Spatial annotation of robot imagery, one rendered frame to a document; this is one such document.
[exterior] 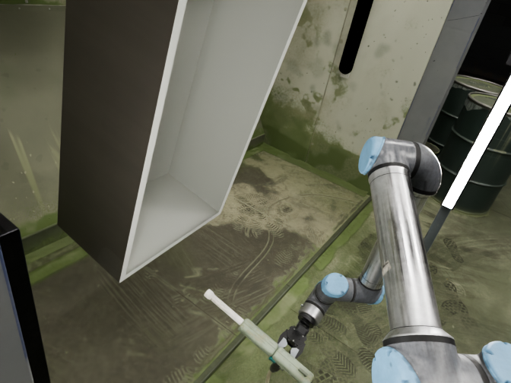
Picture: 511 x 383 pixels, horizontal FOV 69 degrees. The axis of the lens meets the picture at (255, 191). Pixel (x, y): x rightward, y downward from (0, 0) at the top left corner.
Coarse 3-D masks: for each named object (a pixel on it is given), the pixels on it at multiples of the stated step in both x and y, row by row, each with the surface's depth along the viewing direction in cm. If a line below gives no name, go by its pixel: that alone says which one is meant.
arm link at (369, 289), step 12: (420, 144) 109; (432, 156) 108; (420, 168) 107; (432, 168) 108; (420, 180) 110; (432, 180) 110; (420, 192) 112; (432, 192) 112; (420, 204) 116; (372, 252) 133; (372, 264) 133; (360, 276) 140; (372, 276) 135; (360, 288) 140; (372, 288) 137; (360, 300) 140; (372, 300) 140
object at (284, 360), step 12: (216, 300) 140; (228, 312) 138; (240, 324) 136; (252, 324) 136; (252, 336) 134; (264, 336) 134; (264, 348) 132; (276, 348) 133; (276, 360) 131; (288, 360) 131; (288, 372) 131; (300, 372) 129
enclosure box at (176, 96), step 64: (128, 0) 83; (192, 0) 130; (256, 0) 130; (64, 64) 104; (128, 64) 91; (192, 64) 151; (256, 64) 139; (64, 128) 116; (128, 128) 99; (192, 128) 168; (64, 192) 131; (128, 192) 110; (192, 192) 184; (128, 256) 127
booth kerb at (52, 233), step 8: (264, 136) 344; (256, 144) 339; (56, 224) 196; (40, 232) 190; (48, 232) 194; (56, 232) 198; (64, 232) 202; (24, 240) 184; (32, 240) 188; (40, 240) 192; (48, 240) 196; (56, 240) 200; (24, 248) 187; (32, 248) 190
